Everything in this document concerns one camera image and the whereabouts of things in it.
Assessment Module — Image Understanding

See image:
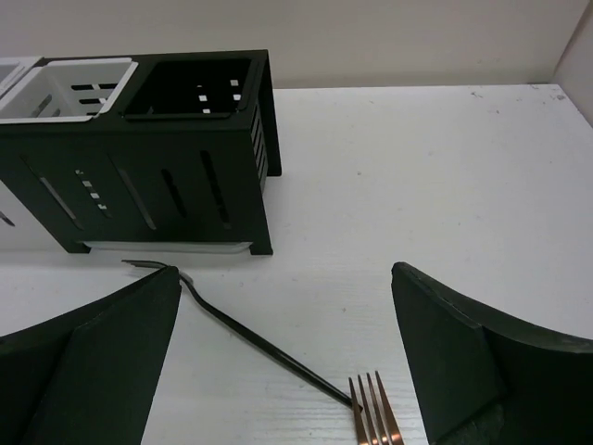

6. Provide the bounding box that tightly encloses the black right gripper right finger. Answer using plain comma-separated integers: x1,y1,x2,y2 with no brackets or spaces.
391,262,592,444

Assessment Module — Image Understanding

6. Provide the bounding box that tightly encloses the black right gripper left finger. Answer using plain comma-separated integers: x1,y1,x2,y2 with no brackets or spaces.
1,266,181,444

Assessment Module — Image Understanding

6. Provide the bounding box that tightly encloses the rose gold metal fork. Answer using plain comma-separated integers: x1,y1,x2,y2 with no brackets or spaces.
348,371,404,445

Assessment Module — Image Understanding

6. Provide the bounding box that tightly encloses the black metal fork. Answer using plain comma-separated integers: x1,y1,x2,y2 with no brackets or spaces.
121,259,363,413

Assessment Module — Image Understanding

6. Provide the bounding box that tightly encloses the white slotted insert bin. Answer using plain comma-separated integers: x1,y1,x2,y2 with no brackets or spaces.
1,57,138,125

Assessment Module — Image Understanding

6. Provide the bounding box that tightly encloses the black slotted insert bin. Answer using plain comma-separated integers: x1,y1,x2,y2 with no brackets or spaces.
124,58,251,120

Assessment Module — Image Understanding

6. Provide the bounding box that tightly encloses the black utensil holder frame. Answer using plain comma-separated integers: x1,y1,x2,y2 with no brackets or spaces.
1,49,282,256

